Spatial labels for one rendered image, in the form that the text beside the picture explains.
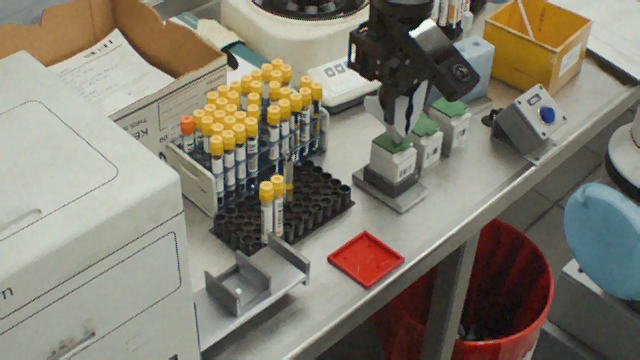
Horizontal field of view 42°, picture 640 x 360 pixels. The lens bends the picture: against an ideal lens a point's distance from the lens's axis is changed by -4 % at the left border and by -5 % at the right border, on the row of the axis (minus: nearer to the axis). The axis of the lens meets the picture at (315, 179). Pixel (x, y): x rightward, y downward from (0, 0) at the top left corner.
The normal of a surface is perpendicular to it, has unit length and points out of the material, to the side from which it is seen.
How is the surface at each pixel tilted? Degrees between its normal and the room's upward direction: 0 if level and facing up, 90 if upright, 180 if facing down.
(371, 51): 90
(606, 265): 95
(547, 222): 0
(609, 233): 95
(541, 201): 0
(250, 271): 89
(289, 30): 0
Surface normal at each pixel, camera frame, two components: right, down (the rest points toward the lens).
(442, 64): 0.32, -0.42
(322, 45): 0.58, 0.55
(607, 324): -0.71, 0.44
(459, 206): 0.03, -0.76
